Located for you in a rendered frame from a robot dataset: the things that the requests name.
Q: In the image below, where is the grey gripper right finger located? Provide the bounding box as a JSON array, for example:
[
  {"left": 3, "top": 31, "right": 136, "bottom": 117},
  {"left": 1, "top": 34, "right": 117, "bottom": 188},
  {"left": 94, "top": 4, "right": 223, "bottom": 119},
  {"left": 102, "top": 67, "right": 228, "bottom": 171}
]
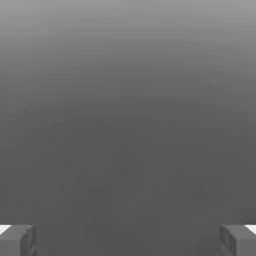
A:
[{"left": 218, "top": 223, "right": 256, "bottom": 256}]

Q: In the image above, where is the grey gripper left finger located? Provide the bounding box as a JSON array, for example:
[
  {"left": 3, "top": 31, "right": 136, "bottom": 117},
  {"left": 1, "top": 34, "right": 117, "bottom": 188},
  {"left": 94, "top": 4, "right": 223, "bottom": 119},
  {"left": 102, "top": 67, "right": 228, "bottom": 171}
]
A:
[{"left": 0, "top": 223, "right": 38, "bottom": 256}]

